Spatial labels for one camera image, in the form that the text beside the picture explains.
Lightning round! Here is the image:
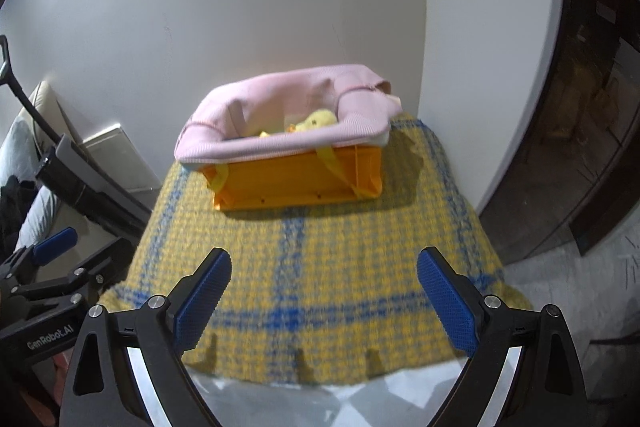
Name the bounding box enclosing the yellow blue woven blanket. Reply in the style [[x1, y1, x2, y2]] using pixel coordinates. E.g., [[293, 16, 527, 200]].
[[101, 115, 528, 385]]

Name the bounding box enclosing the dark wooden cabinet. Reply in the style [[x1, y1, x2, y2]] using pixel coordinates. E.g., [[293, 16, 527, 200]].
[[480, 0, 639, 265]]

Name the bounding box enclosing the white bed sheet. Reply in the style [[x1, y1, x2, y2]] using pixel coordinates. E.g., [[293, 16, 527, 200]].
[[188, 359, 465, 426]]

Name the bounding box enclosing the orange plastic crate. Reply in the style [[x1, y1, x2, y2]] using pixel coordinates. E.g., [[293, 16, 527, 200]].
[[200, 145, 383, 211]]

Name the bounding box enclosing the grey cushion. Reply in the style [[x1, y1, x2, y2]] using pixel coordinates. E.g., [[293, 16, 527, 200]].
[[1, 117, 60, 260]]

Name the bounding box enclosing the white wall radiator panel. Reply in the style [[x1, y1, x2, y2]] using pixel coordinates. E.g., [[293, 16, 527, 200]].
[[81, 124, 162, 193]]

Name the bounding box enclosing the large yellow plush duck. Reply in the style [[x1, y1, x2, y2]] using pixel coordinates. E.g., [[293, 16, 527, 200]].
[[282, 109, 338, 133]]

